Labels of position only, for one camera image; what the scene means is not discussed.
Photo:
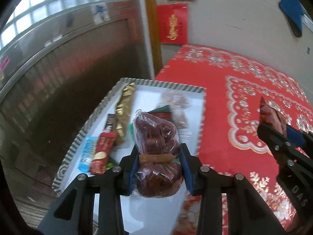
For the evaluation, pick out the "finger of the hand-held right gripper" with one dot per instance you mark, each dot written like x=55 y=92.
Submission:
x=297 y=137
x=269 y=134

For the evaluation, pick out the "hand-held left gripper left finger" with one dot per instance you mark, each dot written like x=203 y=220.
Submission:
x=132 y=171

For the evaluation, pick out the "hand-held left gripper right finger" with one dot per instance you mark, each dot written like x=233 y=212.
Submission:
x=188 y=173

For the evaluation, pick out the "red candy packet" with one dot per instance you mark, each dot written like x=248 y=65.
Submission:
x=269 y=113

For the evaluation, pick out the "dark green snack packet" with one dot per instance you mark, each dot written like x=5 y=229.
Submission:
x=110 y=166

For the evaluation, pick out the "long red snack packet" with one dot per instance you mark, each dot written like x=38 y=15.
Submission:
x=102 y=151

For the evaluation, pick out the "clear bag of red dates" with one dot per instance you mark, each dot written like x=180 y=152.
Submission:
x=156 y=132

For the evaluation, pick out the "light blue snack packet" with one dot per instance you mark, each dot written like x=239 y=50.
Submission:
x=86 y=151

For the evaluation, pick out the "long gold foil packet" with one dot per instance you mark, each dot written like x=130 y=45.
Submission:
x=123 y=112

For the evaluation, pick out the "green red packet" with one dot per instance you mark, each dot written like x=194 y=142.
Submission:
x=162 y=112

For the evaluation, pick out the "clear bag of nuts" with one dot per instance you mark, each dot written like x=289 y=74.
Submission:
x=176 y=100

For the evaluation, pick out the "striped cardboard box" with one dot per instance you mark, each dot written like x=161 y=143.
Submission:
x=146 y=96

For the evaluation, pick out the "red floral tablecloth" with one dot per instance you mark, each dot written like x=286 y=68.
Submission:
x=220 y=117

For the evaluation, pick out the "blue black pad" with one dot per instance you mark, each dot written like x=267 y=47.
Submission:
x=292 y=9

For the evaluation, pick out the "red poster gold emblem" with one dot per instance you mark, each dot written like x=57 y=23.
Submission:
x=172 y=24

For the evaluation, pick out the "blue flower tile sticker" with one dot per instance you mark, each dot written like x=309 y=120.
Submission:
x=100 y=13

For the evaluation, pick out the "pink sticker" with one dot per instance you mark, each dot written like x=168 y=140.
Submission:
x=4 y=64

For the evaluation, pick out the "wooden door frame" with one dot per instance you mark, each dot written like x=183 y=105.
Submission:
x=151 y=29

